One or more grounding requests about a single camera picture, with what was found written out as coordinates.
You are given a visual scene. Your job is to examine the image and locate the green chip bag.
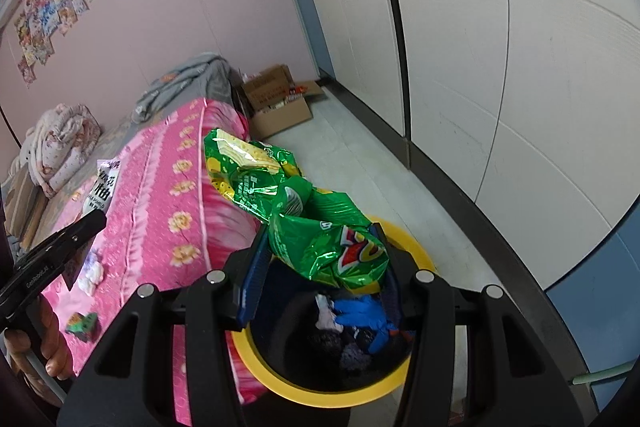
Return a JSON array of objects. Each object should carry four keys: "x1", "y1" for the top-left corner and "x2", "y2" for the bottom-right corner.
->
[{"x1": 204, "y1": 128, "x2": 390, "y2": 291}]

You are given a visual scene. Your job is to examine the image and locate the small green snack wrapper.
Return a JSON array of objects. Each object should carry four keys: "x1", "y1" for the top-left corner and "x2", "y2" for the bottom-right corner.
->
[{"x1": 65, "y1": 312, "x2": 99, "y2": 343}]

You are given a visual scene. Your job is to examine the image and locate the yellow rimmed black trash bin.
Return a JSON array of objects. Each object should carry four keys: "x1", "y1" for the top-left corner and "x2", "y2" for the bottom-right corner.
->
[{"x1": 230, "y1": 220, "x2": 434, "y2": 409}]

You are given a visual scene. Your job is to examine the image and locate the person's left hand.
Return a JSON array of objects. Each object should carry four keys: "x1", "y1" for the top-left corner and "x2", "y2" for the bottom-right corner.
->
[{"x1": 4, "y1": 297, "x2": 73, "y2": 407}]

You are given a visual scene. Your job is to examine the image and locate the blue rubber glove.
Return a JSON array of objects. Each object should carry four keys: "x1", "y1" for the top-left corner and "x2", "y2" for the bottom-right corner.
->
[{"x1": 333, "y1": 295, "x2": 398, "y2": 355}]

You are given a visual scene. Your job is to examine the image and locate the black white printed wrapper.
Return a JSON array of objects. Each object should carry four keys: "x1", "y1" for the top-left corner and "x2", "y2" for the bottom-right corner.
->
[{"x1": 81, "y1": 158, "x2": 122, "y2": 217}]

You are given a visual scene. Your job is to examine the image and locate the brown striped pillow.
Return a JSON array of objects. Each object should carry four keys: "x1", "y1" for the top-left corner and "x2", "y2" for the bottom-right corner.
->
[{"x1": 2, "y1": 166, "x2": 48, "y2": 251}]

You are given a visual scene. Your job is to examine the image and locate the white crumpled paper in bin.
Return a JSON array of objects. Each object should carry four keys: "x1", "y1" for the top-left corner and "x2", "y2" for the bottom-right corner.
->
[{"x1": 314, "y1": 294, "x2": 344, "y2": 333}]

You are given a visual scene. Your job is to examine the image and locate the pink floral quilt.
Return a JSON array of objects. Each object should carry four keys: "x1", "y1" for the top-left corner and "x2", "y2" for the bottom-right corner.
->
[{"x1": 41, "y1": 96, "x2": 271, "y2": 427}]

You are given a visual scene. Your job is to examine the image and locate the folded white floral comforter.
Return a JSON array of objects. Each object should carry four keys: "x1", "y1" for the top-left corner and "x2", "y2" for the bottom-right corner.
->
[{"x1": 9, "y1": 104, "x2": 102, "y2": 199}]

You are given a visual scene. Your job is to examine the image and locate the grey patterned bed sheet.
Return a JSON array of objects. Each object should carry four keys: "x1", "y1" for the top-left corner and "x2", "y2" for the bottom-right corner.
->
[{"x1": 32, "y1": 116, "x2": 144, "y2": 247}]

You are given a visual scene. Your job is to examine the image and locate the open cardboard box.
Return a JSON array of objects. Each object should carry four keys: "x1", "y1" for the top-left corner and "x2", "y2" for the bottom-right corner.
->
[{"x1": 242, "y1": 64, "x2": 324, "y2": 140}]

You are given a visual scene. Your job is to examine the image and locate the grey floral blanket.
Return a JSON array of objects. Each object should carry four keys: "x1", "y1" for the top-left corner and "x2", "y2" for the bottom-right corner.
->
[{"x1": 131, "y1": 52, "x2": 235, "y2": 124}]

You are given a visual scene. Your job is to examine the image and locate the white wardrobe doors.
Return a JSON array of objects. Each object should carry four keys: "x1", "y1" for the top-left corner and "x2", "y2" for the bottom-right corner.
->
[{"x1": 314, "y1": 0, "x2": 639, "y2": 289}]

